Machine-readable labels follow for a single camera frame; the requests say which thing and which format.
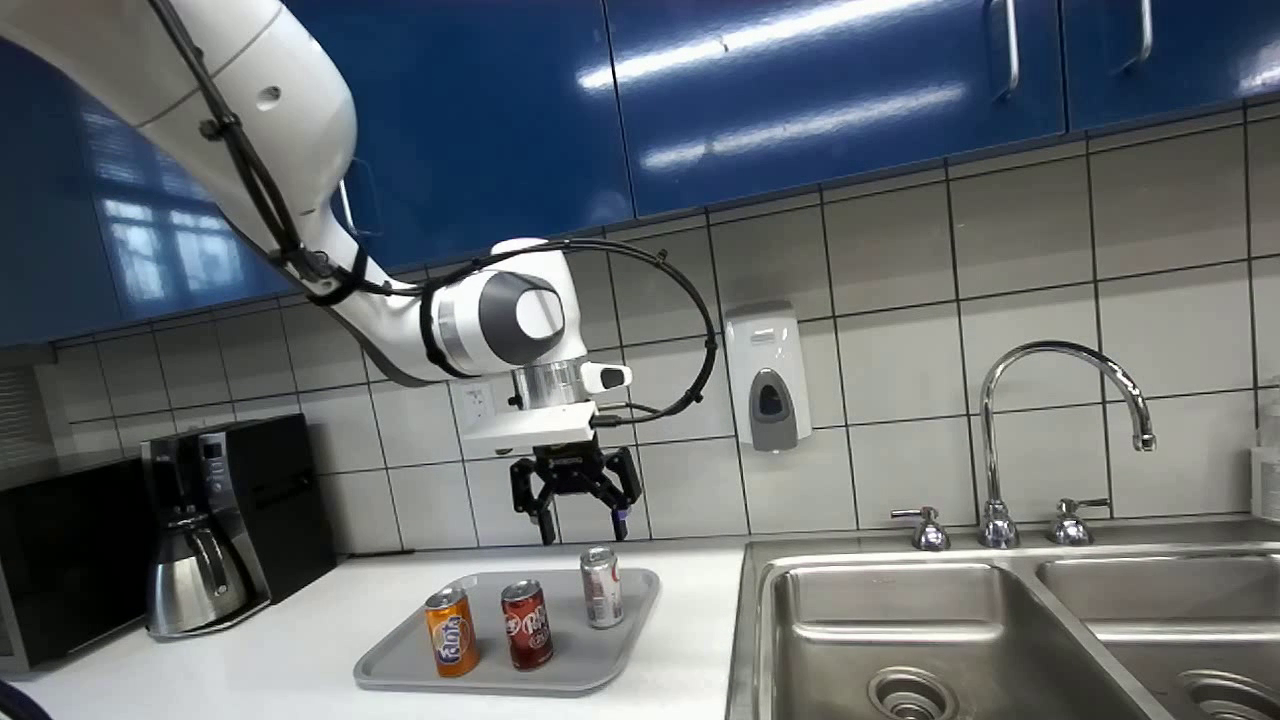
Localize stainless steel sink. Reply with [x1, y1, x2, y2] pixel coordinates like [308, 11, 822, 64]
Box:
[723, 520, 1280, 720]

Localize chrome sink faucet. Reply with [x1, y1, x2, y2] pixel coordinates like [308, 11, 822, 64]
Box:
[889, 335, 1158, 553]

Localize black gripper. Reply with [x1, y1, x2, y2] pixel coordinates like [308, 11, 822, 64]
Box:
[509, 440, 641, 544]

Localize orange soda can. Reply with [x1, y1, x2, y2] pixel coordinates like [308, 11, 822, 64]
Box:
[422, 585, 479, 678]

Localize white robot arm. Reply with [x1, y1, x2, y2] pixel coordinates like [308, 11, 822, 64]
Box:
[0, 0, 641, 536]

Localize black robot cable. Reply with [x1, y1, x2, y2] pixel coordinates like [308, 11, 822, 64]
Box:
[144, 0, 719, 433]

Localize silver soda can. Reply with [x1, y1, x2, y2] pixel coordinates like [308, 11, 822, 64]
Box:
[580, 548, 624, 627]

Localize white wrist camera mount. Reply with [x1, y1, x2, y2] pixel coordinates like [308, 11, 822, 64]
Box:
[464, 359, 630, 453]

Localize red soda can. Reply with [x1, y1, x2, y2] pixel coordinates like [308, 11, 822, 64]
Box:
[501, 580, 553, 673]

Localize black coffee maker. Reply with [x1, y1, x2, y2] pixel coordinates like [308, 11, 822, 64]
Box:
[144, 413, 336, 623]

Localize steel coffee carafe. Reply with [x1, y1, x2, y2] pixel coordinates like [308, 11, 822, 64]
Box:
[146, 517, 259, 639]

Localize black microwave oven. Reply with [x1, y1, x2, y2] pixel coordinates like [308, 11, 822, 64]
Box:
[0, 459, 154, 678]

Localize white soap dispenser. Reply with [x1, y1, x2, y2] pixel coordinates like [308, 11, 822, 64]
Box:
[723, 303, 810, 453]

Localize grey plastic tray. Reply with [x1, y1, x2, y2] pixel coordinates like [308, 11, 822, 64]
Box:
[351, 569, 660, 695]

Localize blue upper cabinets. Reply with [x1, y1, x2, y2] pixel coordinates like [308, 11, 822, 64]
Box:
[0, 0, 1280, 353]

